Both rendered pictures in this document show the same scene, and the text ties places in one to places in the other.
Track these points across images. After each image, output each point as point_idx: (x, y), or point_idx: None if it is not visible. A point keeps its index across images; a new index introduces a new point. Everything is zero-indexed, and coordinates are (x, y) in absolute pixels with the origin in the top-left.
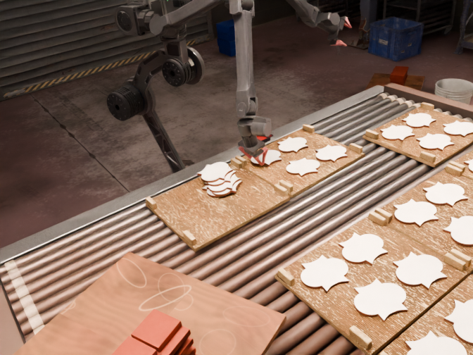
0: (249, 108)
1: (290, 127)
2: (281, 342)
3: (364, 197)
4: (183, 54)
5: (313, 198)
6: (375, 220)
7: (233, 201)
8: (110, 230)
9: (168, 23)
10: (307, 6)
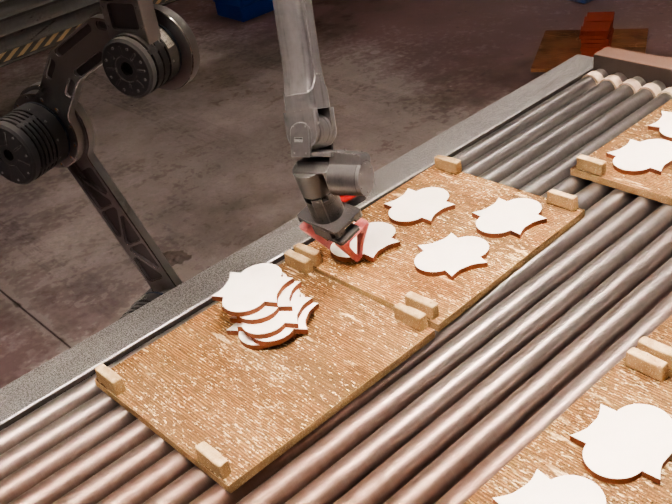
0: (318, 135)
1: (405, 166)
2: None
3: (602, 312)
4: (147, 24)
5: (487, 327)
6: (643, 369)
7: (304, 354)
8: (18, 458)
9: None
10: None
